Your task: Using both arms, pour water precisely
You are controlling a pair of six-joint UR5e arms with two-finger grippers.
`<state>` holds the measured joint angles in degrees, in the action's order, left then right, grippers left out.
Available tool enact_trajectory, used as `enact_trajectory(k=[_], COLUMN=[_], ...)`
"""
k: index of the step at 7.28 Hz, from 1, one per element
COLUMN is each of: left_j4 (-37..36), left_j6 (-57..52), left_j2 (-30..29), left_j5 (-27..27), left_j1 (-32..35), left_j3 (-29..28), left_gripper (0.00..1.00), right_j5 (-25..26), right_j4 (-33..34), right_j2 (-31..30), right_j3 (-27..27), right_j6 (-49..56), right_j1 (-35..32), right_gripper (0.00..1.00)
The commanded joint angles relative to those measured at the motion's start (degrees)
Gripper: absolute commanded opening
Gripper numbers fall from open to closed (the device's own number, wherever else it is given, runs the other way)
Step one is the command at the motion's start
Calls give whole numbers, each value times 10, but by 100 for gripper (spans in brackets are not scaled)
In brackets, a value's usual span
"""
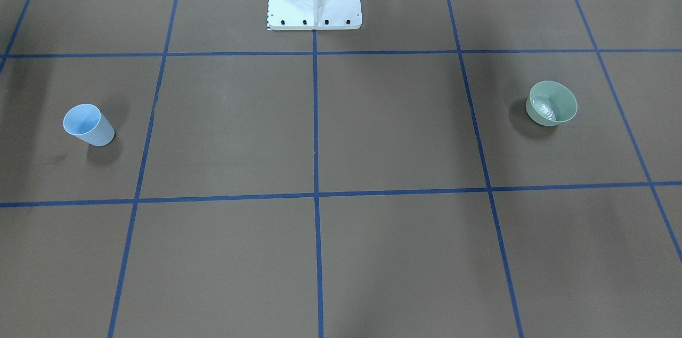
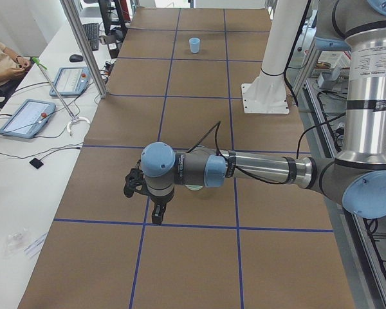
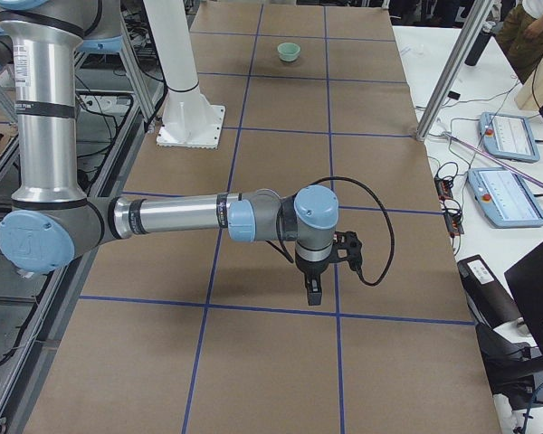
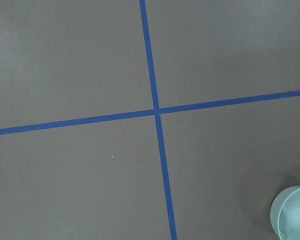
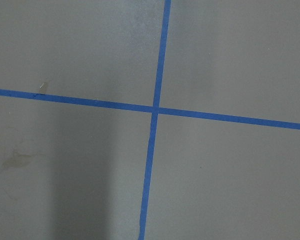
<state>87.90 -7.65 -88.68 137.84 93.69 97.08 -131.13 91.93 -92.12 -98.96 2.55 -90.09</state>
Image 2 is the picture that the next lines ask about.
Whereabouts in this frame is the light green bowl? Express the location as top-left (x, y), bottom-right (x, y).
top-left (185, 185), bottom-right (203, 191)

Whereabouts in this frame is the light blue cup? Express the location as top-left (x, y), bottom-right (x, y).
top-left (188, 37), bottom-right (201, 54)

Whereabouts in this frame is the small black square pad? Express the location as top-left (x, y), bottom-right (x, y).
top-left (29, 158), bottom-right (44, 169)

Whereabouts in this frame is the clear plastic bag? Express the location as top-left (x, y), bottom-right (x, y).
top-left (3, 227), bottom-right (30, 258)

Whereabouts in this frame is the far blue teach pendant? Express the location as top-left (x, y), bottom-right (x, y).
top-left (53, 67), bottom-right (91, 97)

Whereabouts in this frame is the blue teach pendant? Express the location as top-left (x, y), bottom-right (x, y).
top-left (53, 67), bottom-right (91, 97)
top-left (0, 99), bottom-right (56, 139)

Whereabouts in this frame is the near blue teach pendant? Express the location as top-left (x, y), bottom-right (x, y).
top-left (0, 99), bottom-right (56, 139)

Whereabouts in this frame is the black computer mouse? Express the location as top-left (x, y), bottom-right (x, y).
top-left (69, 54), bottom-right (84, 62)

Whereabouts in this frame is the black keyboard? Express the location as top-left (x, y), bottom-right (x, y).
top-left (82, 23), bottom-right (99, 51)

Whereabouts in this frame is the metal rod with white hook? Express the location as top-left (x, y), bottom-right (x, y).
top-left (32, 57), bottom-right (91, 136)

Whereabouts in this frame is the seated person in beige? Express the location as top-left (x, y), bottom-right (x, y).
top-left (0, 42), bottom-right (32, 97)

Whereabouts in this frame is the black monitor stand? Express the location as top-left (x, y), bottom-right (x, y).
top-left (98, 0), bottom-right (127, 42)

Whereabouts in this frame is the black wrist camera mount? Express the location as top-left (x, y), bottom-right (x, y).
top-left (124, 159), bottom-right (149, 198)

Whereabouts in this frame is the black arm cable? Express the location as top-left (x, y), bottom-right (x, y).
top-left (185, 121), bottom-right (345, 185)

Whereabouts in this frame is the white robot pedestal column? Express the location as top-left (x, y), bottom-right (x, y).
top-left (241, 0), bottom-right (310, 115)

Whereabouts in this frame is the aluminium frame post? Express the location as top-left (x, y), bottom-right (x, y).
top-left (60, 0), bottom-right (107, 98)

